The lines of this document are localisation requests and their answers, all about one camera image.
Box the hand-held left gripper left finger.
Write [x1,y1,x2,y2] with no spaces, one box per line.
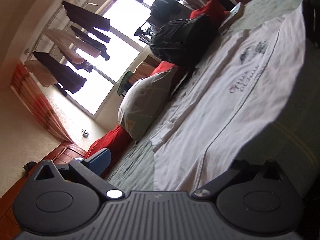
[35,148,125,201]

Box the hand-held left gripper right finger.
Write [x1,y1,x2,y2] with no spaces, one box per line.
[192,159,289,202]

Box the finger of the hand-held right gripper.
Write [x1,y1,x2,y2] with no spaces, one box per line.
[299,0,320,48]

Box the white printed t-shirt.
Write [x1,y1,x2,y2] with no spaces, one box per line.
[150,4,308,193]

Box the row of hanging clothes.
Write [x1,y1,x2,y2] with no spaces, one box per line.
[25,0,148,97]

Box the red quilt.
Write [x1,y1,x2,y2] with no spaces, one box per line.
[84,0,230,160]

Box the wooden headboard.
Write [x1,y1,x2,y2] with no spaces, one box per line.
[0,141,87,230]

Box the small black cloth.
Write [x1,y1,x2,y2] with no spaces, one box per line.
[23,162,37,174]

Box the grey-green checked pillow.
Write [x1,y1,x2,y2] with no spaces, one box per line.
[117,67,180,142]

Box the paperback book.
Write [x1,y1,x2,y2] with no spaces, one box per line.
[220,2,244,28]

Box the green box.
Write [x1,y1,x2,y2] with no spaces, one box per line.
[117,70,135,97]

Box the orange patterned curtain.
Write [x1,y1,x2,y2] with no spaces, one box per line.
[10,62,73,143]

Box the brown cardboard box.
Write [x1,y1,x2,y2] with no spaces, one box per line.
[134,56,160,77]

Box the window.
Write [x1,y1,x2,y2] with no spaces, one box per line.
[72,0,195,120]

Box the black backpack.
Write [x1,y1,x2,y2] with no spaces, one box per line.
[149,14,219,90]

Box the black fuzzy garment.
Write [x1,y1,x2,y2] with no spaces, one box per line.
[151,0,182,20]

